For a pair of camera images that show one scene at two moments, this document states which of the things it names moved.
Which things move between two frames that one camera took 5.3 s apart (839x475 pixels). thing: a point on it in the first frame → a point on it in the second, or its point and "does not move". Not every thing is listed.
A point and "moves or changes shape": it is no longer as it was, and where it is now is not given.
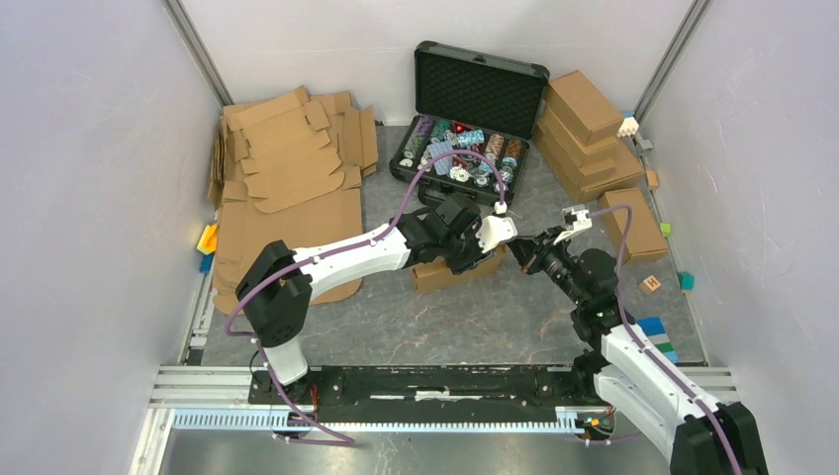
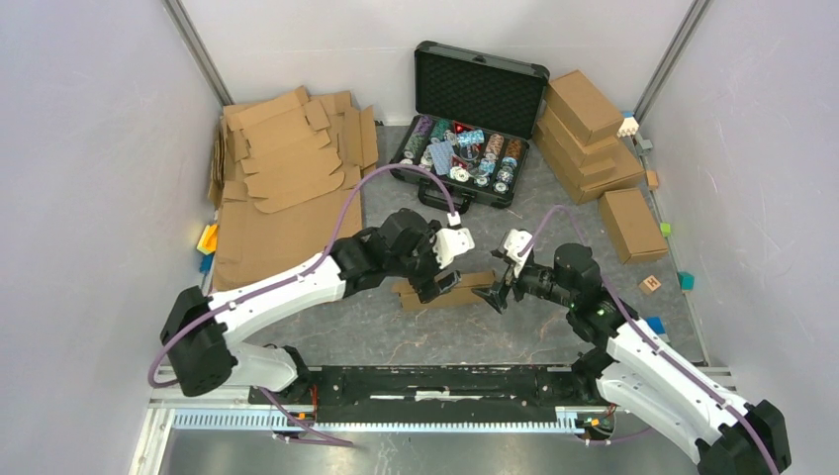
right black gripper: [530, 251] → [496, 293]
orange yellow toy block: [208, 241] does not move
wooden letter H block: [649, 285] does not move
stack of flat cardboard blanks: [288, 168] does not move
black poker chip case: [466, 100] does not move
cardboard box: [434, 275] moves or changes shape
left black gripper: [459, 266] → [426, 287]
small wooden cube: [652, 179] does not move
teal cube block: [687, 281] does not move
